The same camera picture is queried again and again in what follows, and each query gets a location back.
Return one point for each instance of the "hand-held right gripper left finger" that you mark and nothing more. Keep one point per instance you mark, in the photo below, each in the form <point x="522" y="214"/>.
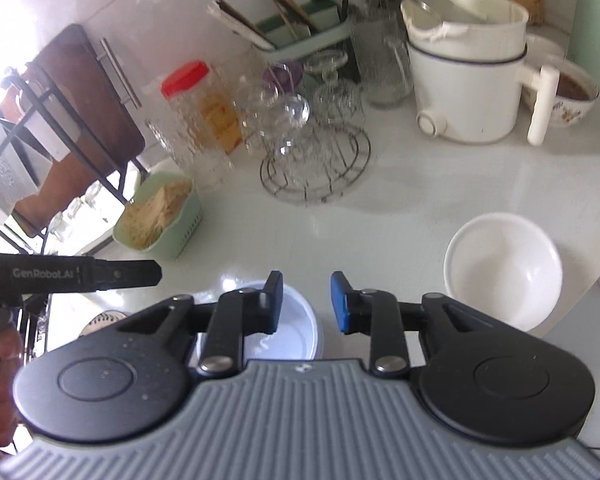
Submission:
<point x="275" y="306"/>

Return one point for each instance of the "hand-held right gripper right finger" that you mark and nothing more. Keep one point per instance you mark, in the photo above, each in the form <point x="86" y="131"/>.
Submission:
<point x="340" y="306"/>

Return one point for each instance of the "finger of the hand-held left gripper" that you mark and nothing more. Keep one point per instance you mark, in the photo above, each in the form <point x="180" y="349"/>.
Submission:
<point x="130" y="274"/>

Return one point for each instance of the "translucent plastic bowl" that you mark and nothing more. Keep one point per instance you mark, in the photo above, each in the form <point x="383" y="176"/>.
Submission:
<point x="300" y="330"/>

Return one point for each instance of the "rabbit print floral plate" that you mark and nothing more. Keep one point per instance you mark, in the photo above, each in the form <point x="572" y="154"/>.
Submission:
<point x="102" y="321"/>

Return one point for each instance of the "white ceramic bowl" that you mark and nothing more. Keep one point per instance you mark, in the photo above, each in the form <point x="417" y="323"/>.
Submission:
<point x="500" y="270"/>

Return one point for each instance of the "white drip tray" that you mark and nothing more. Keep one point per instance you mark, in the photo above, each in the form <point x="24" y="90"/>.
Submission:
<point x="95" y="241"/>

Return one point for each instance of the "clear drinking glass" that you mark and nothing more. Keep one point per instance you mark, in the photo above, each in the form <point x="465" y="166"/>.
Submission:
<point x="59" y="227"/>
<point x="79" y="212"/>
<point x="100" y="200"/>

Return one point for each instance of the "metal sink drain rack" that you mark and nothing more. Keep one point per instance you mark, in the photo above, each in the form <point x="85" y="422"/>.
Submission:
<point x="35" y="330"/>

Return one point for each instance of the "bundle of dry noodles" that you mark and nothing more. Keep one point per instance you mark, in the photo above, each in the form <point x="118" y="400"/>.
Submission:
<point x="150" y="215"/>

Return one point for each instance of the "green plastic basket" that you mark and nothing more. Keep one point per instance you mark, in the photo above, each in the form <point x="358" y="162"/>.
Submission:
<point x="180" y="230"/>

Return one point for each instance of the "textured glass pitcher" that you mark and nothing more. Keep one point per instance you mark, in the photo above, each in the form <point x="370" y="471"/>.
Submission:
<point x="195" y="160"/>

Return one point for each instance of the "white cutlery holder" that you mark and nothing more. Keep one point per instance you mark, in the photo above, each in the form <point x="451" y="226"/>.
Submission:
<point x="50" y="127"/>

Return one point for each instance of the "black metal dish rack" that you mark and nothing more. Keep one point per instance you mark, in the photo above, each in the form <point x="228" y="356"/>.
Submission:
<point x="55" y="115"/>

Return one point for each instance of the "red lid plastic jar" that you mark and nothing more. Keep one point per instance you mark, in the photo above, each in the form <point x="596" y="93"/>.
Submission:
<point x="215" y="115"/>

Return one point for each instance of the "group of clear glass cups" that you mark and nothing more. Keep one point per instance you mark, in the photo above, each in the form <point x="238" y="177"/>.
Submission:
<point x="290" y="110"/>

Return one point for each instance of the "purple plastic cup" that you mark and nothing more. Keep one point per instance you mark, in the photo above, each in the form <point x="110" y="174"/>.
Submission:
<point x="282" y="74"/>

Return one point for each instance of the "tall textured glass jar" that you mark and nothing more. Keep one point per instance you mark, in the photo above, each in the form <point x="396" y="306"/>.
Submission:
<point x="380" y="75"/>

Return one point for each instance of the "white electric cooking pot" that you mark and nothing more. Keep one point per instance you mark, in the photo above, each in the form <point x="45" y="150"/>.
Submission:
<point x="460" y="90"/>

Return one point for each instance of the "green chopstick holder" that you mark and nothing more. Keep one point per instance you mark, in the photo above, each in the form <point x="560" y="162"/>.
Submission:
<point x="305" y="42"/>

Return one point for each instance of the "floral bowl with brown contents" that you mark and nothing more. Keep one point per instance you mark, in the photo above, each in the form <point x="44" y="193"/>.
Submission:
<point x="570" y="110"/>

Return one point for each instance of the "small white dish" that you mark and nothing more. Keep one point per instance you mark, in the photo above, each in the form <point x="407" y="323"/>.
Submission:
<point x="547" y="42"/>

